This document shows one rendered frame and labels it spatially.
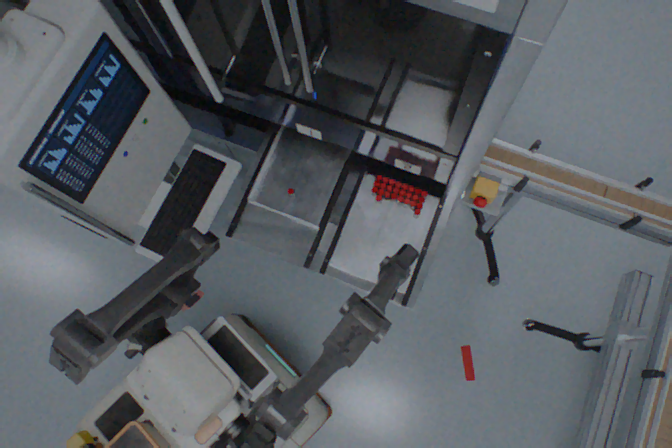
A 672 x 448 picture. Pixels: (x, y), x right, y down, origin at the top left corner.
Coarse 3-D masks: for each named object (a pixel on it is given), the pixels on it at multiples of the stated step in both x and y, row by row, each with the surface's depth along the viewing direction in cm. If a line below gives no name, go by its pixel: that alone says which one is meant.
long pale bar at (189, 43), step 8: (160, 0) 121; (168, 0) 121; (168, 8) 123; (176, 8) 125; (168, 16) 126; (176, 16) 126; (176, 24) 128; (184, 24) 131; (184, 32) 132; (184, 40) 135; (192, 40) 137; (192, 48) 138; (192, 56) 142; (200, 56) 143; (200, 64) 145; (200, 72) 149; (208, 72) 151; (224, 72) 163; (208, 80) 153; (224, 80) 163; (208, 88) 158; (216, 88) 159; (216, 96) 162
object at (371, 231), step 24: (360, 192) 188; (360, 216) 186; (384, 216) 185; (408, 216) 185; (432, 216) 181; (360, 240) 184; (384, 240) 183; (408, 240) 183; (336, 264) 180; (360, 264) 182
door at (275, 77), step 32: (192, 0) 132; (224, 0) 126; (256, 0) 121; (160, 32) 156; (192, 32) 148; (224, 32) 141; (256, 32) 134; (288, 32) 128; (224, 64) 159; (256, 64) 151; (288, 64) 143
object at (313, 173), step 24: (288, 144) 194; (312, 144) 193; (336, 144) 193; (264, 168) 191; (288, 168) 191; (312, 168) 191; (336, 168) 191; (264, 192) 190; (312, 192) 189; (288, 216) 186; (312, 216) 187
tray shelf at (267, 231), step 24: (264, 144) 194; (360, 168) 190; (384, 168) 190; (240, 192) 190; (432, 192) 187; (264, 216) 188; (240, 240) 186; (264, 240) 186; (288, 240) 185; (312, 240) 185; (432, 240) 183; (312, 264) 183; (360, 288) 180
